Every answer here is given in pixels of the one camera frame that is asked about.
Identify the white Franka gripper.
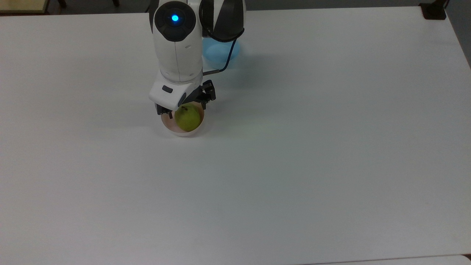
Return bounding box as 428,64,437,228
149,70,216,119

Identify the green pear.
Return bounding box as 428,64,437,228
174,104,201,132

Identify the pink plastic bowl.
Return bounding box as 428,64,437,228
161,101,205,137

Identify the blue plastic bowl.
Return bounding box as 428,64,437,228
202,37,243,70

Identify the yellow wooden desk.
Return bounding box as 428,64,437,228
0,0,50,15

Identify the black table clamp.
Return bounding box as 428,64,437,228
419,1,448,21

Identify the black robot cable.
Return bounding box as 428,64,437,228
199,0,245,76

